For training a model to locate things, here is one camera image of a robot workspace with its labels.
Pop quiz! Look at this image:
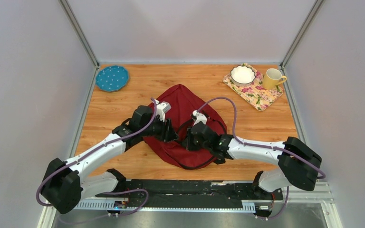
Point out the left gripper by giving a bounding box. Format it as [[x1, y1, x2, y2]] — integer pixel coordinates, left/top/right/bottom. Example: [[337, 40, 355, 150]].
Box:
[[140, 114, 179, 143]]

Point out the red student backpack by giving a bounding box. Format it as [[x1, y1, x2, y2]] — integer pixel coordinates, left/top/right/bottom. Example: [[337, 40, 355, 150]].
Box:
[[144, 84, 225, 170]]

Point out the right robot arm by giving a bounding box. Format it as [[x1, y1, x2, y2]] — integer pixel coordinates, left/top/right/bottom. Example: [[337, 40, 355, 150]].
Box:
[[184, 123, 322, 199]]

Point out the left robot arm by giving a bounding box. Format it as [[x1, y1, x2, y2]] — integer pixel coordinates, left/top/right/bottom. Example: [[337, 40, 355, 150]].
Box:
[[36, 101, 178, 214]]

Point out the floral rectangular tray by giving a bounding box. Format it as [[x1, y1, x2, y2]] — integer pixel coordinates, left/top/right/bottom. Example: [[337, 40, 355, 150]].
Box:
[[222, 63, 284, 111]]

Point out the blue polka dot plate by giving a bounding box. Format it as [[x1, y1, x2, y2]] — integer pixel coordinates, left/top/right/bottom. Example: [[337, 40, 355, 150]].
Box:
[[96, 65, 130, 92]]

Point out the white scalloped bowl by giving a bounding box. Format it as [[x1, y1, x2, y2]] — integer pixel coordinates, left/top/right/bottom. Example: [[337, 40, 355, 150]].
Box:
[[230, 66, 256, 87]]

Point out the yellow mug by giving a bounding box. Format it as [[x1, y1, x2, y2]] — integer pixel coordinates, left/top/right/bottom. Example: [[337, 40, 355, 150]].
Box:
[[262, 68, 287, 90]]

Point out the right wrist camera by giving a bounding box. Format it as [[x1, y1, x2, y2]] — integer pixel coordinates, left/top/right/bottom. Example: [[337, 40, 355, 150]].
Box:
[[192, 110, 207, 126]]

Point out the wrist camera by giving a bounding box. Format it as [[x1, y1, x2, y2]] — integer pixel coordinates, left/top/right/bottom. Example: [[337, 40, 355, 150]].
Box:
[[192, 110, 207, 126], [155, 100, 171, 122]]

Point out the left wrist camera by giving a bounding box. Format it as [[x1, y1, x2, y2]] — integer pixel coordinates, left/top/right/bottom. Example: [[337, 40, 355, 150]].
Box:
[[155, 100, 171, 122]]

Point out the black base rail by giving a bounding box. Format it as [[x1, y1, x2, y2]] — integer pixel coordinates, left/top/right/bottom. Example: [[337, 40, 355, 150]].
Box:
[[96, 179, 285, 216]]

